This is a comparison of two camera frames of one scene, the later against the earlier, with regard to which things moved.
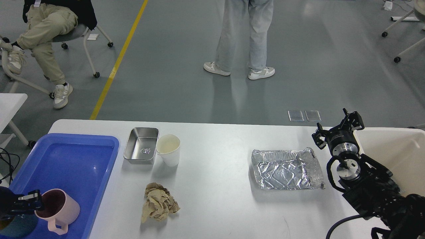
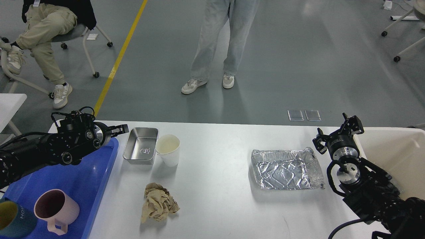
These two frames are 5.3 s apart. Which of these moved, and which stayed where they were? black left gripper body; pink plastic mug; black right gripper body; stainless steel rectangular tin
Moved: black left gripper body
Stayed: black right gripper body; pink plastic mug; stainless steel rectangular tin
